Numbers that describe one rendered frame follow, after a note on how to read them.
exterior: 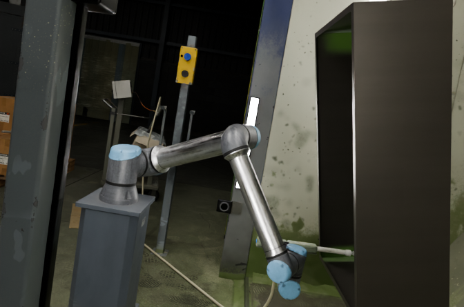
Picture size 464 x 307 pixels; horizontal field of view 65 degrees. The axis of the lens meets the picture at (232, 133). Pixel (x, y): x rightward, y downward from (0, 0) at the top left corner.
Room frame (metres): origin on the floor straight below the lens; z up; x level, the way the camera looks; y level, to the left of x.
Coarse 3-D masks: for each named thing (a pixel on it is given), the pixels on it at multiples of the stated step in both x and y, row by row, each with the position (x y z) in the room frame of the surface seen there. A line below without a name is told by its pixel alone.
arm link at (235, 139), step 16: (240, 128) 1.54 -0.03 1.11; (224, 144) 1.50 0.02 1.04; (240, 144) 1.48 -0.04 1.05; (240, 160) 1.47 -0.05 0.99; (240, 176) 1.46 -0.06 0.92; (256, 176) 1.48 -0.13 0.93; (256, 192) 1.43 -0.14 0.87; (256, 208) 1.41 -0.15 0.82; (256, 224) 1.41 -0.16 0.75; (272, 224) 1.40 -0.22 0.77; (272, 240) 1.37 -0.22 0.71; (272, 256) 1.36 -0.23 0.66; (288, 256) 1.37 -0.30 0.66; (272, 272) 1.34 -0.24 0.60; (288, 272) 1.32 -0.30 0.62
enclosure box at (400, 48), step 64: (448, 0) 1.31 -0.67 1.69; (320, 64) 1.91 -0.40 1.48; (384, 64) 1.31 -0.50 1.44; (448, 64) 1.32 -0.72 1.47; (320, 128) 1.91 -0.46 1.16; (384, 128) 1.31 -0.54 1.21; (448, 128) 1.32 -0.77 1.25; (320, 192) 1.91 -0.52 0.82; (384, 192) 1.32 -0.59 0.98; (448, 192) 1.32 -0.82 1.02; (320, 256) 1.88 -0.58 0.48; (384, 256) 1.32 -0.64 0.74; (448, 256) 1.32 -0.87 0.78
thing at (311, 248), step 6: (258, 240) 1.78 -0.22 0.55; (282, 240) 1.80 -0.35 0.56; (288, 240) 1.81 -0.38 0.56; (258, 246) 1.78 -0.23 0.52; (306, 246) 1.78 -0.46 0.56; (312, 246) 1.78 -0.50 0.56; (318, 246) 1.81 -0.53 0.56; (312, 252) 1.78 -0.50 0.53; (330, 252) 1.80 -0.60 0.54; (336, 252) 1.79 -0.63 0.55; (342, 252) 1.79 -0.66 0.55; (348, 252) 1.79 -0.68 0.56
